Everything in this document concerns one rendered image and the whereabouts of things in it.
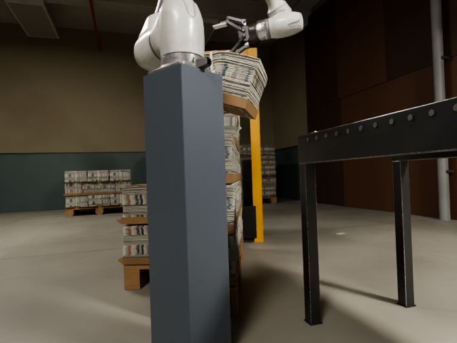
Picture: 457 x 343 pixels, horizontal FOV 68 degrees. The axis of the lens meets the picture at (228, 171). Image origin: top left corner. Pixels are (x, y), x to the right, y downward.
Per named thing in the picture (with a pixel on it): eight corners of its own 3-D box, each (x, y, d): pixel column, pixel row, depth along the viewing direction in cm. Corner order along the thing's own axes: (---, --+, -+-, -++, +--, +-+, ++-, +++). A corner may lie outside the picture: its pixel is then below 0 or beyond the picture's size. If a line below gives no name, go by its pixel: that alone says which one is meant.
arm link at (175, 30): (172, 47, 109) (170, -20, 109) (149, 64, 123) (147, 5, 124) (213, 57, 119) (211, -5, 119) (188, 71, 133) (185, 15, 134)
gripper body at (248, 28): (255, 19, 156) (235, 23, 159) (257, 37, 156) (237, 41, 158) (258, 26, 164) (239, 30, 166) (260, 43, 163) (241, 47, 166)
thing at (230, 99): (211, 99, 150) (214, 90, 150) (227, 112, 178) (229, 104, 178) (245, 108, 146) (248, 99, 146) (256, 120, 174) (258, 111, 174)
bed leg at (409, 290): (396, 303, 161) (390, 161, 162) (406, 301, 163) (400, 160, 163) (406, 307, 155) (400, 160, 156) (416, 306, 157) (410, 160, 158)
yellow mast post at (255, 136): (254, 242, 319) (247, 47, 321) (254, 240, 328) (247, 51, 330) (264, 242, 318) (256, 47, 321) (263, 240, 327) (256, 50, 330)
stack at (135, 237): (122, 290, 194) (120, 186, 195) (158, 257, 270) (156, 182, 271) (173, 289, 192) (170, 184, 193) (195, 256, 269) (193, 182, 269)
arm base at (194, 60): (190, 60, 105) (189, 42, 105) (146, 75, 119) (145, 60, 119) (227, 73, 119) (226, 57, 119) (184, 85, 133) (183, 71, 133)
